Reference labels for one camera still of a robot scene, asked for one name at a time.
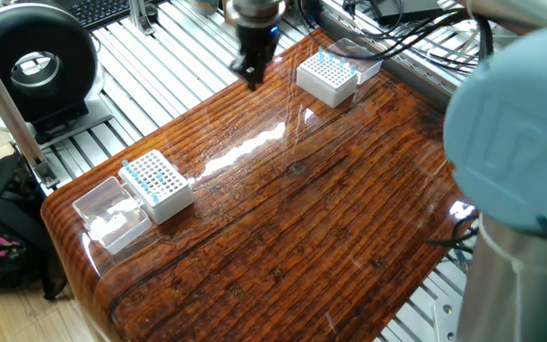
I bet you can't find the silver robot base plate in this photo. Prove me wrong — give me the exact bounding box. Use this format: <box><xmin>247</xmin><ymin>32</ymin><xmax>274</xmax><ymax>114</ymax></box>
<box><xmin>432</xmin><ymin>294</ymin><xmax>464</xmax><ymax>342</ymax></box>

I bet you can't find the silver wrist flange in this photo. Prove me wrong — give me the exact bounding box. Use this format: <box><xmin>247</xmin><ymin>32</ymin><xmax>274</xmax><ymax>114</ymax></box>
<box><xmin>232</xmin><ymin>0</ymin><xmax>287</xmax><ymax>28</ymax></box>

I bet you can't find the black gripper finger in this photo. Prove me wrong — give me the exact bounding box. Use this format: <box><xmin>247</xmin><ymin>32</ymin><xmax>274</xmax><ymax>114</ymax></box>
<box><xmin>229</xmin><ymin>54</ymin><xmax>256</xmax><ymax>80</ymax></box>
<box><xmin>247</xmin><ymin>48</ymin><xmax>270</xmax><ymax>92</ymax></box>

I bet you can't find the white pipette tip rack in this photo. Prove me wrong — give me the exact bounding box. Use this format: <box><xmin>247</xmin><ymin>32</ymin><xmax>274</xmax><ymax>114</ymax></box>
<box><xmin>295</xmin><ymin>50</ymin><xmax>359</xmax><ymax>109</ymax></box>
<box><xmin>118</xmin><ymin>148</ymin><xmax>196</xmax><ymax>225</ymax></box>

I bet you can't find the black computer keyboard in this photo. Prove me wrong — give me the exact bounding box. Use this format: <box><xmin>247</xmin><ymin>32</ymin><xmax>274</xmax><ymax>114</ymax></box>
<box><xmin>54</xmin><ymin>0</ymin><xmax>160</xmax><ymax>30</ymax></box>

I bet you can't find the small metal bracket stand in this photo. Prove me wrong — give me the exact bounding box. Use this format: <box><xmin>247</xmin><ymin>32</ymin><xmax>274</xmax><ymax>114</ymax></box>
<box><xmin>128</xmin><ymin>0</ymin><xmax>156</xmax><ymax>35</ymax></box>

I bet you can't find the black power adapter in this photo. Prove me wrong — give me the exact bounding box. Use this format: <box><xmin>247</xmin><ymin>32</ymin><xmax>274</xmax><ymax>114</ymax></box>
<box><xmin>375</xmin><ymin>0</ymin><xmax>445</xmax><ymax>26</ymax></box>

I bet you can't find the black base cable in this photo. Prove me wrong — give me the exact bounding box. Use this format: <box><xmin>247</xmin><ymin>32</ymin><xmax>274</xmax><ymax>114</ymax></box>
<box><xmin>423</xmin><ymin>208</ymin><xmax>481</xmax><ymax>267</ymax></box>

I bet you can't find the white cable tie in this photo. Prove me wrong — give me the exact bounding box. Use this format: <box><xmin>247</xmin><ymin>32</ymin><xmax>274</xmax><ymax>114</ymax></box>
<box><xmin>477</xmin><ymin>218</ymin><xmax>547</xmax><ymax>333</ymax></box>

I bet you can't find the black backpack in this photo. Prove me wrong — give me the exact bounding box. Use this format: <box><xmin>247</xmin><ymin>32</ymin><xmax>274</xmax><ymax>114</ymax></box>
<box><xmin>0</xmin><ymin>151</ymin><xmax>68</xmax><ymax>301</ymax></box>

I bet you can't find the clear plastic rack lid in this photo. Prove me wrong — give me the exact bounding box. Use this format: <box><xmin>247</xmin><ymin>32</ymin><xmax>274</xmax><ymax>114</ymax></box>
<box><xmin>72</xmin><ymin>176</ymin><xmax>153</xmax><ymax>256</ymax></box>
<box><xmin>323</xmin><ymin>37</ymin><xmax>384</xmax><ymax>86</ymax></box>

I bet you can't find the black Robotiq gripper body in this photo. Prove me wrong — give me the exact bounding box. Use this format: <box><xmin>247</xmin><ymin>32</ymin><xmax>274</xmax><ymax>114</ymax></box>
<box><xmin>235</xmin><ymin>22</ymin><xmax>282</xmax><ymax>59</ymax></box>

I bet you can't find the aluminium frame post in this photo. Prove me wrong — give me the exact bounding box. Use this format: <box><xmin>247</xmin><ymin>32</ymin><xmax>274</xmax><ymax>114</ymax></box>
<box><xmin>0</xmin><ymin>28</ymin><xmax>61</xmax><ymax>189</ymax></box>

